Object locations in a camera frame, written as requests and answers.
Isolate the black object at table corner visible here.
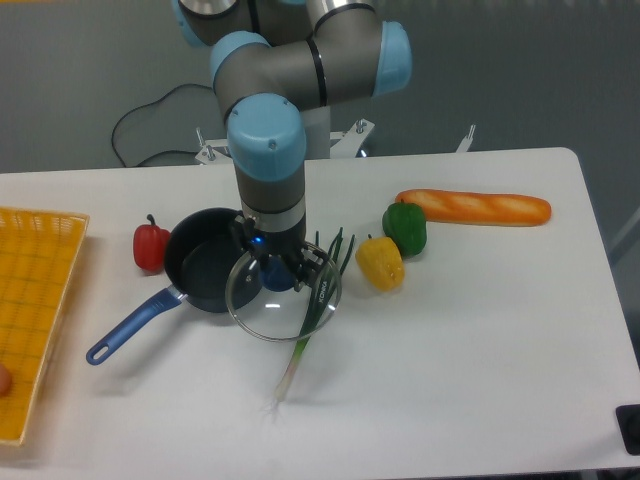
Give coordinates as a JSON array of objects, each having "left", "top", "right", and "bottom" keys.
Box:
[{"left": 615, "top": 404, "right": 640, "bottom": 456}]

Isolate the black cable on floor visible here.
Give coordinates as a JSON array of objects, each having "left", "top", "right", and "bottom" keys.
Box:
[{"left": 110, "top": 82, "right": 219, "bottom": 168}]

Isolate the glass lid blue knob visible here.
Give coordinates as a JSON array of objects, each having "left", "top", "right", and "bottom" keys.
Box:
[{"left": 225, "top": 252, "right": 332, "bottom": 342}]

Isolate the green onion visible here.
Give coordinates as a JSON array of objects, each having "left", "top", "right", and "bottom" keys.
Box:
[{"left": 270, "top": 227, "right": 355, "bottom": 411}]

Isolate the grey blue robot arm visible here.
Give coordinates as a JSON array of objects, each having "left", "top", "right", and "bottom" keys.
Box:
[{"left": 172, "top": 1, "right": 412, "bottom": 286}]

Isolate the dark saucepan blue handle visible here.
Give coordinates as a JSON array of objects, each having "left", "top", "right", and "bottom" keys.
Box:
[{"left": 86, "top": 207, "right": 242, "bottom": 366}]

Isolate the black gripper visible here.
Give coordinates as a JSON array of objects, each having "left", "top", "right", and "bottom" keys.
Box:
[{"left": 230, "top": 212, "right": 325, "bottom": 291}]

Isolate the red bell pepper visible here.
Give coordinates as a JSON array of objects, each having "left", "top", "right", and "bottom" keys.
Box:
[{"left": 132, "top": 214, "right": 170, "bottom": 274}]

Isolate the green bell pepper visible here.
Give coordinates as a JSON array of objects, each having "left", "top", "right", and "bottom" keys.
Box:
[{"left": 382, "top": 202, "right": 427, "bottom": 257}]

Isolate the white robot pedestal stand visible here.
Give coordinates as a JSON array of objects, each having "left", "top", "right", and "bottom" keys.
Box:
[{"left": 194, "top": 107, "right": 477, "bottom": 165}]

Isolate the yellow woven basket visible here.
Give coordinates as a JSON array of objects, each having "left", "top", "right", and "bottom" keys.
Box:
[{"left": 1, "top": 207, "right": 89, "bottom": 446}]

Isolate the orange baguette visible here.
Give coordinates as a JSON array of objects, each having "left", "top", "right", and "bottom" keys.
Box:
[{"left": 395, "top": 189, "right": 552, "bottom": 227}]

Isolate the yellow bell pepper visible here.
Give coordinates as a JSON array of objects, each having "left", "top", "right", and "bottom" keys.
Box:
[{"left": 356, "top": 237, "right": 405, "bottom": 292}]

